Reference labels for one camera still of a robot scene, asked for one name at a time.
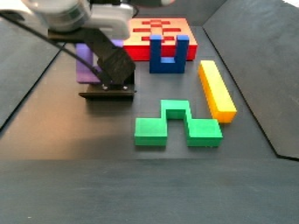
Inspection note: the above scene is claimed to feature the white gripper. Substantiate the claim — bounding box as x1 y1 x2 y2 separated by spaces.
0 2 137 40

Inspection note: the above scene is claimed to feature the purple U-shaped block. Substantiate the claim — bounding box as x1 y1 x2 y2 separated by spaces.
75 39 126 85

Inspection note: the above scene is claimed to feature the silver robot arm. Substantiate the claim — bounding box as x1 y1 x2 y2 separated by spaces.
0 0 134 39

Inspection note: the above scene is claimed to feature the red board with slots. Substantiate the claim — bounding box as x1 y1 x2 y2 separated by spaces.
123 17 199 62

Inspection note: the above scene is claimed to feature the blue U-shaped block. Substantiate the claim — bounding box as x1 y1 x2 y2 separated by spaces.
150 35 190 74

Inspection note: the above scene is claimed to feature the yellow long block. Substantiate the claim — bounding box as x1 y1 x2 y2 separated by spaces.
199 60 238 123

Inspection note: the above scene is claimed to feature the green stepped block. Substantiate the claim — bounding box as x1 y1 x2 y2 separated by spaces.
135 100 223 147

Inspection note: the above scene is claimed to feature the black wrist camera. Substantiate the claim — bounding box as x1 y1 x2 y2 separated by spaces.
48 28 137 85

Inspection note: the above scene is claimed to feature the black cable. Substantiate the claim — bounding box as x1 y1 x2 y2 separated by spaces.
0 12 115 86

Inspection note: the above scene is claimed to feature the black fixture bracket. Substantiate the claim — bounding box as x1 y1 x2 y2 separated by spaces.
78 71 137 100

